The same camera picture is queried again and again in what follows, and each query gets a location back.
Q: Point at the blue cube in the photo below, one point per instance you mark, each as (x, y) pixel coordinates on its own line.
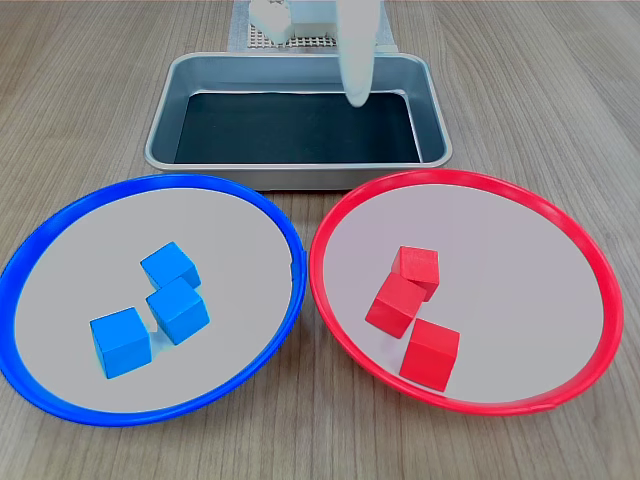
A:
(170, 265)
(121, 342)
(177, 310)

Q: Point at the black tray mat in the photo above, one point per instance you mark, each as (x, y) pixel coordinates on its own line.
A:
(290, 130)

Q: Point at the steel tray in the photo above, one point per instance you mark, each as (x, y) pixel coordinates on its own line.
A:
(165, 125)

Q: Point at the red cube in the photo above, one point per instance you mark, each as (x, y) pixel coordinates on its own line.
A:
(395, 305)
(420, 265)
(430, 355)

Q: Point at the red-rimmed white plate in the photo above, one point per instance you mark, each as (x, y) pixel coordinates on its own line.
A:
(525, 280)

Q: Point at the blue-rimmed white plate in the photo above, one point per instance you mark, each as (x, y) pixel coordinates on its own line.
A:
(100, 235)

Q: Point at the pale perforated base plate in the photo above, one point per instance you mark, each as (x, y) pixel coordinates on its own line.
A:
(240, 30)

